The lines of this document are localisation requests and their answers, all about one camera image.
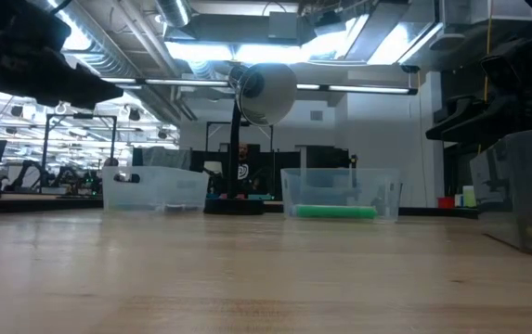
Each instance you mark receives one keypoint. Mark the long ceiling light bar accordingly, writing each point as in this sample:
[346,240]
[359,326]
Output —
[367,89]

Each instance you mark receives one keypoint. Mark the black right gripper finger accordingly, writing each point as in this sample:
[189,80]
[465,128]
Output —
[458,109]
[470,127]

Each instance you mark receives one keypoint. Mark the green highlighter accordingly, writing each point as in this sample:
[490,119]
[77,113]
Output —
[335,212]

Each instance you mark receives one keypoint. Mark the black aluminium table frame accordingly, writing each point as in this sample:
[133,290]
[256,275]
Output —
[38,204]

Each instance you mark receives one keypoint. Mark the red box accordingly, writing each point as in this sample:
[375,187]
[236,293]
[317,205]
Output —
[445,202]

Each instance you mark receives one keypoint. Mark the green container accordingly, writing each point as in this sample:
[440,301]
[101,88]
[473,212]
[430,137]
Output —
[469,197]

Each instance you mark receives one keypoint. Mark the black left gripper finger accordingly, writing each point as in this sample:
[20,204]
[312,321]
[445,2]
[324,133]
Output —
[80,88]

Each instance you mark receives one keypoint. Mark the person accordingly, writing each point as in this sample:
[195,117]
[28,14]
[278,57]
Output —
[243,169]

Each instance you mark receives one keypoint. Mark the dark blue long marker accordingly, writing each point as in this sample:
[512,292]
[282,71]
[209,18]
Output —
[182,209]

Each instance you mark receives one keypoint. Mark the black partition wall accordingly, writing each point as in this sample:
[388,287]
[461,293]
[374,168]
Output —
[321,158]

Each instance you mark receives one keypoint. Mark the clear plastic bin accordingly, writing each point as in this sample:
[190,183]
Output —
[154,188]
[340,185]

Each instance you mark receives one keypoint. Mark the black desk lamp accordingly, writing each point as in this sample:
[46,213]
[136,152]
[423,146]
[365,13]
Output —
[265,93]

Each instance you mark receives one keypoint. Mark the black rig frame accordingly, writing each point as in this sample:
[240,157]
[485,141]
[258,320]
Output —
[80,116]

